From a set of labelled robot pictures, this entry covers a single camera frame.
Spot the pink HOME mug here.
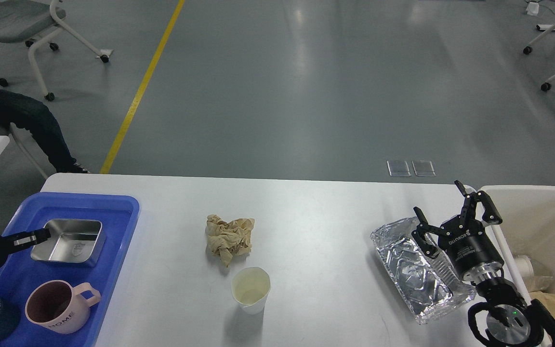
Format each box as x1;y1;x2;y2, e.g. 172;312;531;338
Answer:
25;280;102;334

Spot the stainless steel rectangular dish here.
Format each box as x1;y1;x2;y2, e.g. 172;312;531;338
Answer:
30;219;106;267

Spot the floor socket plate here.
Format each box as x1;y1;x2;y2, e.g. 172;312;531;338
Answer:
411;160;436;177
387;160;411;177

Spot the beige plastic bin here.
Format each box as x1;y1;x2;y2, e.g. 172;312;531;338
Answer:
482;185;555;303

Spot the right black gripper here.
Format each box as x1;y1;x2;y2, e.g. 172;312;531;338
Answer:
411;180;505;283

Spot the crumpled brown paper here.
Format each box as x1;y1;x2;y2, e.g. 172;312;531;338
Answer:
206;214;255;268

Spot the left floor socket plate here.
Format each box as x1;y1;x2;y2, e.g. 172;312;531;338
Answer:
387;160;411;177

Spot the aluminium foil tray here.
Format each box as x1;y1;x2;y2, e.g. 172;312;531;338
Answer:
370;217;476;324

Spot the clear plastic bottle in bin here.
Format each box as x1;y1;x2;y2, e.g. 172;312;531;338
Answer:
514;255;554;292

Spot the person in dark trousers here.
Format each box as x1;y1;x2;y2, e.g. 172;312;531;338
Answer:
0;89;89;174

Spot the grey office chair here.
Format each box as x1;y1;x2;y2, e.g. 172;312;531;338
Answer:
0;0;111;101

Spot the right floor socket plate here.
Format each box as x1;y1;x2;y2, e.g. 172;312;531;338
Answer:
411;160;436;177

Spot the white paper cup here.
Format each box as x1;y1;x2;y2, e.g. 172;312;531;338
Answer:
231;267;271;315

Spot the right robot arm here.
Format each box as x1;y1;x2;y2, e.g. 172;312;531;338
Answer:
412;180;555;347

